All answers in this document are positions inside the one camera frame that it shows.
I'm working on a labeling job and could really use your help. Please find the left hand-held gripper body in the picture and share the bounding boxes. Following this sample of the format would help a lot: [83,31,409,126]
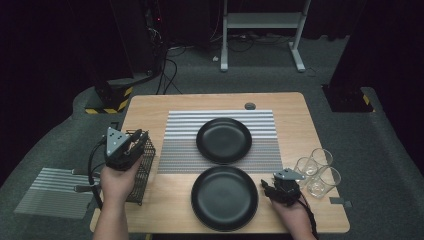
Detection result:
[104,126,144,172]

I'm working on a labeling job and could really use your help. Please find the person's left hand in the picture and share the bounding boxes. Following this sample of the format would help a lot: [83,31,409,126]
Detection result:
[99,156,143,204]

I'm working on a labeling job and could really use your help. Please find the black wire cutlery basket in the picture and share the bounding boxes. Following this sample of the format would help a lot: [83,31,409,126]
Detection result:
[125,129,157,206]

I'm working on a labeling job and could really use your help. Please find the hand-held gripper cable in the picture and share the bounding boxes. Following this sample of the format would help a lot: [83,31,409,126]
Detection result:
[298,194,318,239]
[87,136,108,211]

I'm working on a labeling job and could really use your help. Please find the dark tape strip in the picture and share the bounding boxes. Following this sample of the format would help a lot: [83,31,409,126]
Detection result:
[329,196,353,208]

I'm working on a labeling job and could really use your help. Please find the clear drinking glass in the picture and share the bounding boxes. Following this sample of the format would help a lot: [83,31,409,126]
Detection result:
[306,165,342,200]
[308,147,334,176]
[292,156,319,189]

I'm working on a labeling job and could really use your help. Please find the right hand-held gripper cable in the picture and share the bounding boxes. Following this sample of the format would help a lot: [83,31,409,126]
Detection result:
[298,194,318,239]

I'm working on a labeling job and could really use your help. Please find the person's right hand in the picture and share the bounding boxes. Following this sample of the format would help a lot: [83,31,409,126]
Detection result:
[271,200,309,236]

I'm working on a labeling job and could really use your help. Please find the black floor cables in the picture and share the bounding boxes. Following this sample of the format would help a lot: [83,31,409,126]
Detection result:
[155,43,184,95]

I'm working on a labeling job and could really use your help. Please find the grey striped woven placemat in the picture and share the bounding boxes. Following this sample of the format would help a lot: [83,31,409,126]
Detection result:
[157,109,284,175]
[13,167,101,220]

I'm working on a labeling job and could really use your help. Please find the left hand-held gripper cable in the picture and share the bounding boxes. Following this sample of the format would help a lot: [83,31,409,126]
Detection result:
[87,136,108,211]

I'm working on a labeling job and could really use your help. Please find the white metal stand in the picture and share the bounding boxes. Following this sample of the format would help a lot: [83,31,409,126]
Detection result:
[219,0,313,73]

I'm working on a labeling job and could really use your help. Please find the grey cutlery handle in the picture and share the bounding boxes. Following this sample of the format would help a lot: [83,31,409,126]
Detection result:
[71,169,101,177]
[73,184,102,194]

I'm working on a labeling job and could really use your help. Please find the black round plate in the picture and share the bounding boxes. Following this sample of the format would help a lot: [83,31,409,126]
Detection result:
[190,165,260,233]
[195,117,253,165]

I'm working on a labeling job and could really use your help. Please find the black equipment tower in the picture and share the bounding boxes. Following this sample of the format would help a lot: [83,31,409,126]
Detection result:
[109,0,169,79]

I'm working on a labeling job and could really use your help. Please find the black hazard-striped stand base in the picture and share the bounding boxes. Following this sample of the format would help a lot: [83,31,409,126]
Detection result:
[84,75,161,115]
[321,84,375,113]

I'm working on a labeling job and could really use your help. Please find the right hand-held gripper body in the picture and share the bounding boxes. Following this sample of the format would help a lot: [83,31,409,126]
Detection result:
[271,168,306,207]

